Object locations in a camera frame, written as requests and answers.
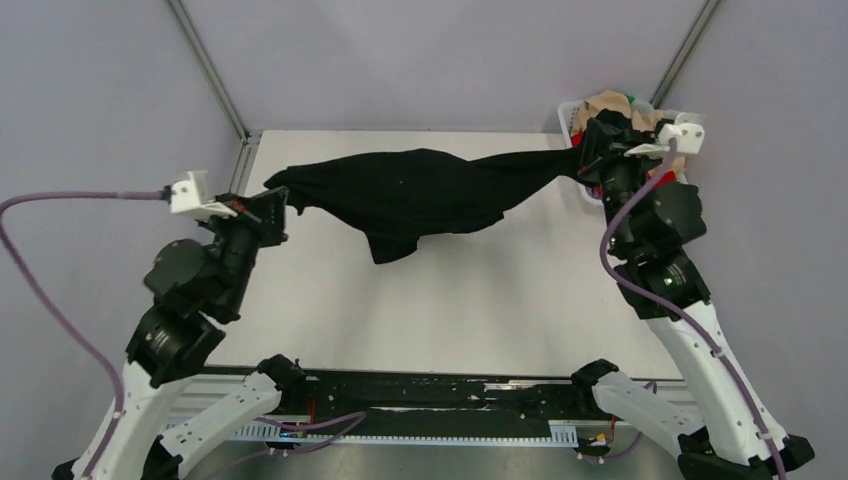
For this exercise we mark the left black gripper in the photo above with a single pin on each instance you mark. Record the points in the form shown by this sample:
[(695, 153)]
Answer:
[(265, 211)]

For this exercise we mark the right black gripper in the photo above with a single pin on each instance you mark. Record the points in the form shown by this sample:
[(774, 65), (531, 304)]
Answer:
[(616, 154)]

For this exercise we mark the black t shirt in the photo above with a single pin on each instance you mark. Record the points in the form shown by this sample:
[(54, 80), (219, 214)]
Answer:
[(396, 198)]

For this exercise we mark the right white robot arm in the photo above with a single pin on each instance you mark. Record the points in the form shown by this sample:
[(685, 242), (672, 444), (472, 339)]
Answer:
[(730, 434)]

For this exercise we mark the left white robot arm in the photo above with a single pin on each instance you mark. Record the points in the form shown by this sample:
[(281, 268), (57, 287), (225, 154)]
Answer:
[(196, 289)]

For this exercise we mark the red t shirt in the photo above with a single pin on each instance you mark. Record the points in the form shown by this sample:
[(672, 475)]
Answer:
[(592, 195)]

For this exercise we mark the white laundry basket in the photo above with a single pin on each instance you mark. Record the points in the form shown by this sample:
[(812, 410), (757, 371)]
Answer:
[(567, 115)]

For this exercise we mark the green garment in basket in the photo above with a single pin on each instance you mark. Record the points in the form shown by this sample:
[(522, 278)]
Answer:
[(639, 105)]

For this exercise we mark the beige t shirt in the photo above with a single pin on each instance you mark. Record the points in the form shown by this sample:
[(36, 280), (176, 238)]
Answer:
[(610, 100)]

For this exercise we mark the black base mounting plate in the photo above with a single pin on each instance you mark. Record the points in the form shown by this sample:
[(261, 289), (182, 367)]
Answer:
[(440, 403)]

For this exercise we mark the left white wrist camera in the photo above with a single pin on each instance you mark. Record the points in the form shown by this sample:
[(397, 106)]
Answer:
[(190, 197)]

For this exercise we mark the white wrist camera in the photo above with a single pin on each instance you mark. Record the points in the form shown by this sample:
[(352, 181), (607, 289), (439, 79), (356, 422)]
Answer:
[(686, 129), (190, 197)]

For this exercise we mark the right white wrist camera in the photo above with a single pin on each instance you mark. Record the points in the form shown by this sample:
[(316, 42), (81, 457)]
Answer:
[(686, 129)]

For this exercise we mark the right aluminium corner post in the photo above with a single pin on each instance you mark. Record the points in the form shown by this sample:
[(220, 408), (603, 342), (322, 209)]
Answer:
[(692, 38)]

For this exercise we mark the aluminium corner post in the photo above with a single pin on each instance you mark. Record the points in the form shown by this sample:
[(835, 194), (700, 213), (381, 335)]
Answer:
[(191, 35), (692, 38)]

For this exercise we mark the left aluminium corner post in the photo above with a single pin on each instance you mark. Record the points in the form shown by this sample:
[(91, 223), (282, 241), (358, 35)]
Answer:
[(191, 35)]

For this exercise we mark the white slotted cable duct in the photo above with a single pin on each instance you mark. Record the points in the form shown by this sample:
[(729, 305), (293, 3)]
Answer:
[(554, 434)]

